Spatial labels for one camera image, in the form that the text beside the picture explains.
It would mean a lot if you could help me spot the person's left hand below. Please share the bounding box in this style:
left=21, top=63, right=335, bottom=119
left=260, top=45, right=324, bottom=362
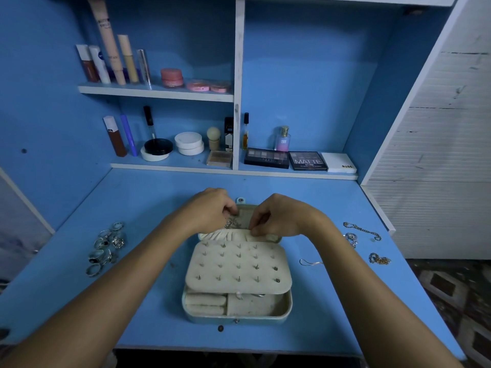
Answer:
left=172, top=188, right=239, bottom=236

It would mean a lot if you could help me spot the person's right hand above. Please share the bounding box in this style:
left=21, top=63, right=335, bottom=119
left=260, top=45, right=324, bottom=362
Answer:
left=249, top=194, right=327, bottom=241

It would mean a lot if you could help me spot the pile of silver bracelets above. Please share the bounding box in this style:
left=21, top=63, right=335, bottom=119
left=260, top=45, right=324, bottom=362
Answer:
left=299, top=221, right=392, bottom=267

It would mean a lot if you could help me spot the cream jewellery box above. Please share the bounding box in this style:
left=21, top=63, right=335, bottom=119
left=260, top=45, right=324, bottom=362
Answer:
left=182, top=197, right=294, bottom=325

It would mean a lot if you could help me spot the pile of silver rings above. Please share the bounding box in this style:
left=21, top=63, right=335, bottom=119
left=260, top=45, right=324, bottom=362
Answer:
left=85, top=221, right=127, bottom=278

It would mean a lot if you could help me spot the person's right forearm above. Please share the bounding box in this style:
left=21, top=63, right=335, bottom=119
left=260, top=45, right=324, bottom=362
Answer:
left=303, top=218, right=465, bottom=368

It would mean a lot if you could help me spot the person's left forearm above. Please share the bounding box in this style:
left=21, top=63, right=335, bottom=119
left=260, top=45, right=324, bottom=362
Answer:
left=0, top=217, right=193, bottom=368

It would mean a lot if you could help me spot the white flat box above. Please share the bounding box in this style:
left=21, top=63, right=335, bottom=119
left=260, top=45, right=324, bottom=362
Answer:
left=321, top=152, right=359, bottom=175

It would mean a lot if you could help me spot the square brown powder compact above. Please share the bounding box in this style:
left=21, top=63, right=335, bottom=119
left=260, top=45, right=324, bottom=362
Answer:
left=206, top=150, right=233, bottom=169

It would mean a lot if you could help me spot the black lettered eyeshadow palette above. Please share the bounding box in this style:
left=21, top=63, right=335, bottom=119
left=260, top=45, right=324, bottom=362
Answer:
left=288, top=151, right=328, bottom=172

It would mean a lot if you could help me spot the dark eyeshadow palette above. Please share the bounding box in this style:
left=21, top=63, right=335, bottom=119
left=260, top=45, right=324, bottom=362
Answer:
left=244, top=148, right=291, bottom=169

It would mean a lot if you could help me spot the white round cream jar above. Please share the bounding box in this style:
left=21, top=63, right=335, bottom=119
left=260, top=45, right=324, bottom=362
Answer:
left=174, top=131, right=205, bottom=156

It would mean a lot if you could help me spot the beige makeup sponge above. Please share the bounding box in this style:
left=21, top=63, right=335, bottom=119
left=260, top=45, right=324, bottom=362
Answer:
left=206, top=127, right=222, bottom=152

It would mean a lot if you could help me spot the small pink perfume bottle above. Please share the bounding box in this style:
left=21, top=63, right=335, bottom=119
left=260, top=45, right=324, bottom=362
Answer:
left=275, top=126, right=292, bottom=153

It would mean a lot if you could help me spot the white bowl black inside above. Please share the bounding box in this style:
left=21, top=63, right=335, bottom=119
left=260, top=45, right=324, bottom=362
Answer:
left=140, top=139, right=173, bottom=162

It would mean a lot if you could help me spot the black makeup brush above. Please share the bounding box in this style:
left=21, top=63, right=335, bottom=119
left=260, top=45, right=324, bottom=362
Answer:
left=143, top=105, right=156, bottom=141

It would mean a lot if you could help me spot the blue cosmetic tube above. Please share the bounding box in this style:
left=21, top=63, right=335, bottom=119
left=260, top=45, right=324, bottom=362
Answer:
left=120, top=113, right=138, bottom=157

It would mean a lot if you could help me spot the brown lipstick tube white cap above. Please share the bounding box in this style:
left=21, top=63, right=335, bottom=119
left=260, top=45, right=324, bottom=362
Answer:
left=103, top=114, right=127, bottom=158

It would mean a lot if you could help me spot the pink round jar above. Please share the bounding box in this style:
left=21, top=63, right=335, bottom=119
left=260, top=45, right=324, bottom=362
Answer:
left=160, top=68, right=185, bottom=88

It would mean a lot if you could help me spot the white shelf unit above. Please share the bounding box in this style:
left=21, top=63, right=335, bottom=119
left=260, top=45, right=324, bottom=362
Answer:
left=77, top=0, right=460, bottom=181

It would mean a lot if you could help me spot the white slatted cabinet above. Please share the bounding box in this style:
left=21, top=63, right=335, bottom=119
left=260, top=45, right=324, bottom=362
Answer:
left=361, top=0, right=491, bottom=260

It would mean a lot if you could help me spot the short beige cosmetic tube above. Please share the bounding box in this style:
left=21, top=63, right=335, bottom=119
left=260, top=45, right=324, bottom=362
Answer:
left=117, top=34, right=140, bottom=84

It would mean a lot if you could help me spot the white tube blue label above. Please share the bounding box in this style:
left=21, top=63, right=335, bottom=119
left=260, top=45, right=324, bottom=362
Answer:
left=88, top=45, right=111, bottom=85

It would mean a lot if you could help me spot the white framed marbled panel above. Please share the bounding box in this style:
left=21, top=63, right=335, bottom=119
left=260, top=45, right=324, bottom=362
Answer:
left=0, top=166, right=56, bottom=292

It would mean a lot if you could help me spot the tall beige cosmetic tube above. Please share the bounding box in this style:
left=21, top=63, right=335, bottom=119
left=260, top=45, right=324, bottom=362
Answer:
left=86, top=0, right=127, bottom=86

